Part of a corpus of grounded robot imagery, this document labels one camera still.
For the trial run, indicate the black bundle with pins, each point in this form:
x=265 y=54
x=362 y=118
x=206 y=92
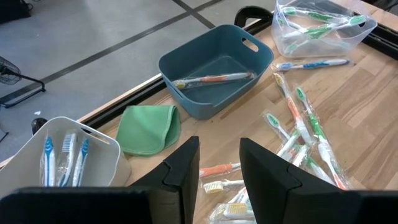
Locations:
x=14 y=9

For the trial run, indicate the green folded cloth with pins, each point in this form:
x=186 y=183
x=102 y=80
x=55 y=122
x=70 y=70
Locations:
x=146 y=130

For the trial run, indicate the green toothbrush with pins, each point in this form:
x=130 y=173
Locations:
x=290 y=143
x=314 y=168
x=315 y=124
x=320 y=16
x=317 y=31
x=273 y=120

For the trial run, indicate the blue toothbrush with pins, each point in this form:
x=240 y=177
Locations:
x=67 y=146
x=49 y=155
x=82 y=155
x=314 y=64

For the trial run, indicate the clear plastic bin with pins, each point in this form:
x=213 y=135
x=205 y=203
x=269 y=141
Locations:
x=342 y=46

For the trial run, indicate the translucent white plastic bin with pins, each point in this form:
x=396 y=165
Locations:
x=102 y=155

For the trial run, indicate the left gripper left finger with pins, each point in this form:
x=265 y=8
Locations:
x=177 y=193

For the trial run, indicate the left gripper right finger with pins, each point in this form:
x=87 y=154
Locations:
x=267 y=193

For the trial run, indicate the small white scrap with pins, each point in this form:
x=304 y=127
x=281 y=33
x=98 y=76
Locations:
x=37 y=112

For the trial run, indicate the black floor fan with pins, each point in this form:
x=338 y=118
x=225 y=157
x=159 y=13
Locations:
x=9 y=73

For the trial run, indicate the teal plastic bin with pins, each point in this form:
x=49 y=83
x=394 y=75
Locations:
x=202 y=49

